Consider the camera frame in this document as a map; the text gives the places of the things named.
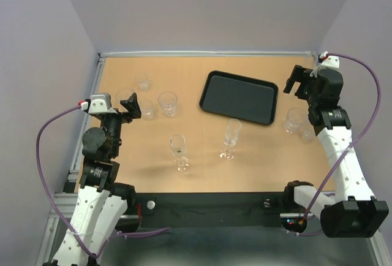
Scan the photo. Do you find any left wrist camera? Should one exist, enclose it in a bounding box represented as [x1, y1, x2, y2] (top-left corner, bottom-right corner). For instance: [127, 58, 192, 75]
[87, 93, 117, 115]

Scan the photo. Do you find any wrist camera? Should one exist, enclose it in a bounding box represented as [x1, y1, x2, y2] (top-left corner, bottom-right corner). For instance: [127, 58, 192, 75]
[310, 51, 340, 78]
[87, 93, 117, 115]

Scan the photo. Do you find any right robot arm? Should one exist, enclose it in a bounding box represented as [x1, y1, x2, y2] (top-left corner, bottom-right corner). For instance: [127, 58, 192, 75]
[282, 66, 389, 238]

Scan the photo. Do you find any purple cable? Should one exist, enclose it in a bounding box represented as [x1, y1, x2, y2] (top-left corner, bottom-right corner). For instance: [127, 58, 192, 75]
[36, 103, 171, 260]
[296, 52, 382, 237]

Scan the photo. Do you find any small shot glass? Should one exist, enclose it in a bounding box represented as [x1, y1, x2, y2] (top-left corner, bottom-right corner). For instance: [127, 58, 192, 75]
[134, 72, 151, 91]
[139, 99, 154, 120]

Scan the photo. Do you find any large faceted tumbler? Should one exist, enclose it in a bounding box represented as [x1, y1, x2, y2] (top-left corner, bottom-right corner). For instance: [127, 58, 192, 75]
[158, 91, 178, 117]

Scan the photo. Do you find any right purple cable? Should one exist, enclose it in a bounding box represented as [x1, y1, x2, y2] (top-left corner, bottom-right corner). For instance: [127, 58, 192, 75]
[296, 52, 382, 237]

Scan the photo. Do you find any small glass right near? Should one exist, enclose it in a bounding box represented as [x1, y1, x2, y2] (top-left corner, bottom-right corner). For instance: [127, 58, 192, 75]
[300, 127, 315, 142]

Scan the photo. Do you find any etched stemmed glass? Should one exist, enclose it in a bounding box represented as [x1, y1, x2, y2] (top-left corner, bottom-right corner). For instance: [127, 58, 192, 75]
[219, 118, 242, 161]

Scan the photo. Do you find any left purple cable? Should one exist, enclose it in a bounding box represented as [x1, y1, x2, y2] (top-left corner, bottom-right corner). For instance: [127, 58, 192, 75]
[36, 103, 171, 260]

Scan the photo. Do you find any small shot glass far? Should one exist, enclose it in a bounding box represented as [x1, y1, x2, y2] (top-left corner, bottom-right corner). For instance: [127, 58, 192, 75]
[134, 72, 151, 91]

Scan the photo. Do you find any wide clear cup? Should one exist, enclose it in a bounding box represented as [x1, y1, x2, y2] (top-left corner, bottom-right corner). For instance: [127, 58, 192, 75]
[113, 88, 134, 112]

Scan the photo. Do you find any faceted tumbler glass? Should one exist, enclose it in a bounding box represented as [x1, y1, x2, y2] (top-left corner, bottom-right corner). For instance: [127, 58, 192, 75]
[283, 107, 306, 134]

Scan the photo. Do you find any small shot glass near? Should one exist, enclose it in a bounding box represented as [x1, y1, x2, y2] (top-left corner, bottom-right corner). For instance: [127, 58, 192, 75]
[139, 99, 154, 120]

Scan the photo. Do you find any clear wine glass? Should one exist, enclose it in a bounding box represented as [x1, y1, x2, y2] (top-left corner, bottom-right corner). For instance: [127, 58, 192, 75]
[169, 134, 189, 172]

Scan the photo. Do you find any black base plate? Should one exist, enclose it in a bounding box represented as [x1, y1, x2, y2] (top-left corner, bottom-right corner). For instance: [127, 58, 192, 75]
[116, 192, 304, 232]

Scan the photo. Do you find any aluminium table frame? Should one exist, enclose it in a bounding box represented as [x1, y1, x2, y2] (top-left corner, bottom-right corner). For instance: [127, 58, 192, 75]
[49, 53, 389, 265]

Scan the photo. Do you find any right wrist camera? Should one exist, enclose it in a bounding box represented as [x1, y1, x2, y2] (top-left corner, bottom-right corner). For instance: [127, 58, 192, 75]
[310, 51, 340, 78]

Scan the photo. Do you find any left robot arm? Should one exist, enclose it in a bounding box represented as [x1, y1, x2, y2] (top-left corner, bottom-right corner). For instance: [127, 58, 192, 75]
[47, 93, 141, 265]

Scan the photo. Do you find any black plastic tray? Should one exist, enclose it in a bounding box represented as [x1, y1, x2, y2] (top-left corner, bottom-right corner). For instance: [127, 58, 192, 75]
[199, 70, 279, 126]

